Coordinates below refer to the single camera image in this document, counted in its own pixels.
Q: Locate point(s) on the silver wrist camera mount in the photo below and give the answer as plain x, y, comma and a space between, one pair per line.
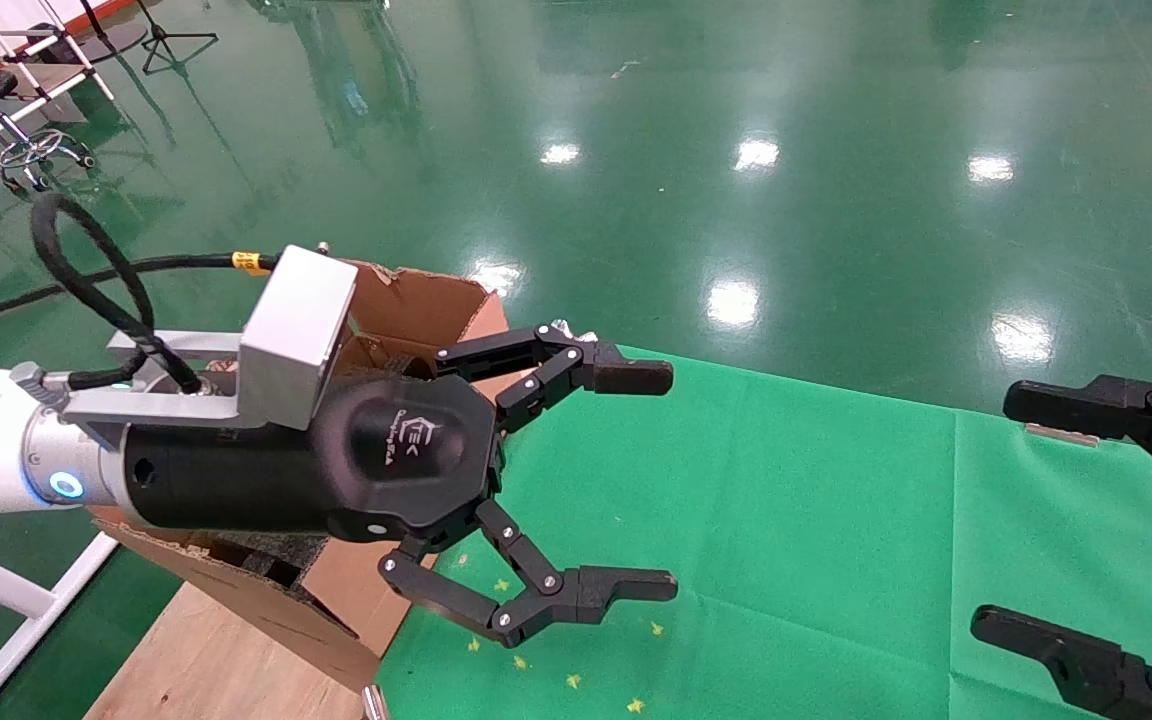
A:
291, 340

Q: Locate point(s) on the silver metal clip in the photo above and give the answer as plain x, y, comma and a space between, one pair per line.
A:
564, 328
1064, 436
373, 703

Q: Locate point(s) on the green table cloth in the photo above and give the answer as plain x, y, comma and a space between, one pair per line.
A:
836, 500

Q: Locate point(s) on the large open cardboard carton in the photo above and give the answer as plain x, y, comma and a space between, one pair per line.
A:
426, 300

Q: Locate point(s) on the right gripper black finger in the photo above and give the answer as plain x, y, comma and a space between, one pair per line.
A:
1066, 405
1076, 665

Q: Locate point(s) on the black tripod stand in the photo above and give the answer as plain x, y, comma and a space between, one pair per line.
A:
158, 35

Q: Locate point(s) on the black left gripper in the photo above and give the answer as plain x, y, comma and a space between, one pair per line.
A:
406, 450

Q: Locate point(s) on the black foam block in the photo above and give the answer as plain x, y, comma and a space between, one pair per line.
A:
256, 552

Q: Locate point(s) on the black round base stand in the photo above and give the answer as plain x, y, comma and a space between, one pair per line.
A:
116, 40

